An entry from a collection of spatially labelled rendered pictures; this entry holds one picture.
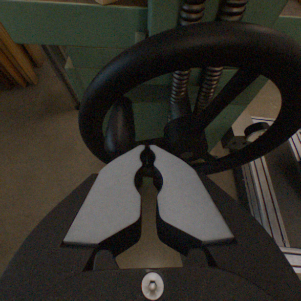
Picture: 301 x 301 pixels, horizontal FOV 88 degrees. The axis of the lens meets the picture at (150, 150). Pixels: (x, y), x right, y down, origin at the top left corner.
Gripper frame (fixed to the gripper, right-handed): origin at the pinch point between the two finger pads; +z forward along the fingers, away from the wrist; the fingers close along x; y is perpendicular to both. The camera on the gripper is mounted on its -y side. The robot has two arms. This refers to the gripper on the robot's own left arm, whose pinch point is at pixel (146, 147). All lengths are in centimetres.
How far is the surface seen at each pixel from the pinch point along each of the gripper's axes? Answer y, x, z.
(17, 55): -5, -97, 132
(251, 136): 11.8, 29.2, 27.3
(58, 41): -8.2, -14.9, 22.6
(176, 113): 1.1, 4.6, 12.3
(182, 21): -9.4, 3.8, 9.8
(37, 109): 32, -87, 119
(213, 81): -3.4, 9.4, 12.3
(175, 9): -10.5, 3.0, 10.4
